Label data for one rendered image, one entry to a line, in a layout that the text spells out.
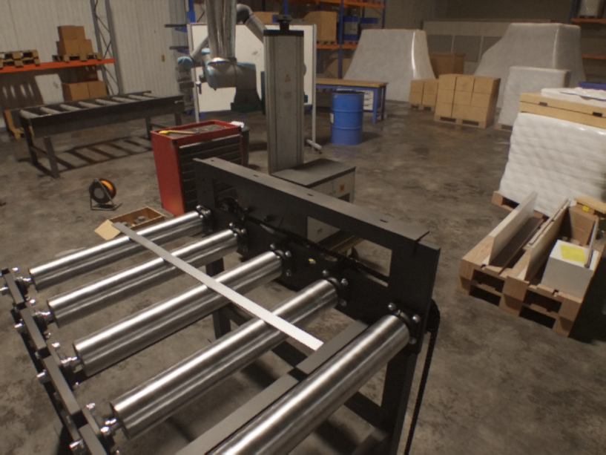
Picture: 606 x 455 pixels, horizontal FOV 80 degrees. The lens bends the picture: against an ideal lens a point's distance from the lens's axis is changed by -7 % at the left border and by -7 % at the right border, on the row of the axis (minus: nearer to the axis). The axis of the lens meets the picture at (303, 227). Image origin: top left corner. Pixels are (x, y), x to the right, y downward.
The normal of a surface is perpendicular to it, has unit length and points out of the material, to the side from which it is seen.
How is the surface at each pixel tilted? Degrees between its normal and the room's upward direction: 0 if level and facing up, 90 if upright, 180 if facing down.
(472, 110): 90
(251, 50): 90
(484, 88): 90
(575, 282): 90
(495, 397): 0
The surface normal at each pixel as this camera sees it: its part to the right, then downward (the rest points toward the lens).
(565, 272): -0.66, 0.33
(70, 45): 0.70, 0.31
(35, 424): 0.00, -0.90
